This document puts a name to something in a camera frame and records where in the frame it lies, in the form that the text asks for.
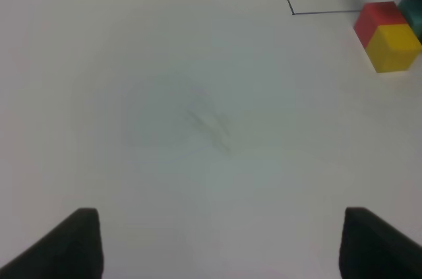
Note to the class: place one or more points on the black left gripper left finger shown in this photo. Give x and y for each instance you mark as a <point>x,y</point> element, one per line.
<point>73,249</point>

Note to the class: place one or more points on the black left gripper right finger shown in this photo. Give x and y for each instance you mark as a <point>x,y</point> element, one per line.
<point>372,248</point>

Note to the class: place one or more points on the green block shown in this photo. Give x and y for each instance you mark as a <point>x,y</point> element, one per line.
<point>411,11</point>

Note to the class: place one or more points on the red block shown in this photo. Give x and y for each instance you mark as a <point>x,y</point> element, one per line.
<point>374,15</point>

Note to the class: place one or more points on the yellow block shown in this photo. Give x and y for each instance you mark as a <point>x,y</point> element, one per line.
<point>393,48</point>

